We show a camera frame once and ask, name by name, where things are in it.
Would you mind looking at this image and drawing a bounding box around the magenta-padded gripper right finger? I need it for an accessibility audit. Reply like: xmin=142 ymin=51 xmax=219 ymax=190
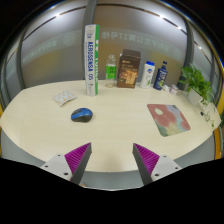
xmin=132 ymin=142 xmax=183 ymax=186

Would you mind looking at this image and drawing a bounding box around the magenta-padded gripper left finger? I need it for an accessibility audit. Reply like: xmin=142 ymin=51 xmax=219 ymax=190
xmin=40 ymin=142 xmax=93 ymax=186

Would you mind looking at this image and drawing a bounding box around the blue and black computer mouse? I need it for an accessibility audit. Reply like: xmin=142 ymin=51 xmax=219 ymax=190
xmin=70 ymin=107 xmax=94 ymax=124

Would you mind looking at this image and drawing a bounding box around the floral pastel mouse pad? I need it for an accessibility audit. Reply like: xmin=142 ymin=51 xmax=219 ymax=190
xmin=146 ymin=103 xmax=192 ymax=138

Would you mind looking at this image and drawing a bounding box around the small orange-patterned white pouch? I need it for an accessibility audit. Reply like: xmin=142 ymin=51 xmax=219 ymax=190
xmin=52 ymin=89 xmax=78 ymax=107

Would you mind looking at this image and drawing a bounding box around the dark blue shampoo bottle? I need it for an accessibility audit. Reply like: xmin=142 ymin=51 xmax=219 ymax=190
xmin=152 ymin=60 xmax=169 ymax=91

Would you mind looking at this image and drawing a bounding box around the white bottle with blue cap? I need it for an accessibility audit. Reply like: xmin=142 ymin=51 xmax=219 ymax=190
xmin=139 ymin=60 xmax=156 ymax=89

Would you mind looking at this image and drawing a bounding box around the green potted plant white pot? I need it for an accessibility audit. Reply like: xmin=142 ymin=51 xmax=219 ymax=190
xmin=178 ymin=63 xmax=215 ymax=107

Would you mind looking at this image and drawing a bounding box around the brown cardboard carton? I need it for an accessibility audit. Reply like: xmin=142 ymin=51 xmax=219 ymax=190
xmin=116 ymin=48 xmax=142 ymax=89

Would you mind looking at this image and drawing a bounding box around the clear bottle with green label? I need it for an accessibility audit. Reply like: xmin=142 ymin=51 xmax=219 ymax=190
xmin=105 ymin=54 xmax=117 ymax=89

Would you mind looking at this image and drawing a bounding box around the white green shuttlecock tube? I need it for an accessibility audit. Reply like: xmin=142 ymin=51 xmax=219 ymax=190
xmin=83 ymin=23 xmax=101 ymax=97

